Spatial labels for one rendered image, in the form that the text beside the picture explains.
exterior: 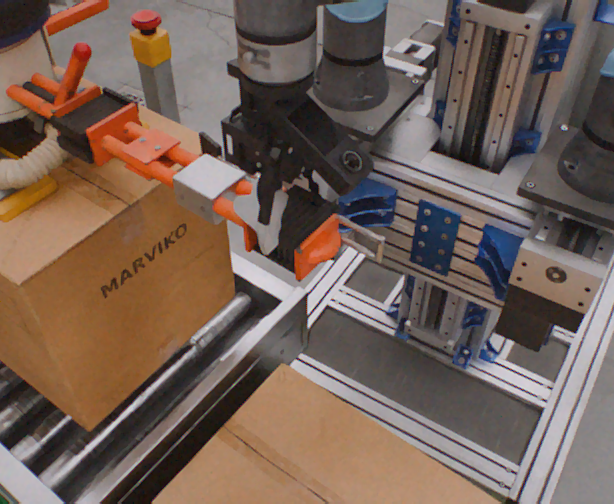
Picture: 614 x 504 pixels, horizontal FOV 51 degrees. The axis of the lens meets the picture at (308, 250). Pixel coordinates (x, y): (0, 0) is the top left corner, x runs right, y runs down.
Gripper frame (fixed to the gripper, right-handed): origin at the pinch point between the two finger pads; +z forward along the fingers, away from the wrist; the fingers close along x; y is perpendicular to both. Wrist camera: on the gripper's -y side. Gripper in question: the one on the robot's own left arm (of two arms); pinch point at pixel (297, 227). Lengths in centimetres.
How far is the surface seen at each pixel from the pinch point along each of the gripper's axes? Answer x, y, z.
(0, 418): 27, 57, 67
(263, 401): -9, 17, 67
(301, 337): -32, 25, 76
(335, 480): -4, -5, 67
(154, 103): -46, 83, 40
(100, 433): 17, 38, 67
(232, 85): -160, 169, 121
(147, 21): -48, 81, 18
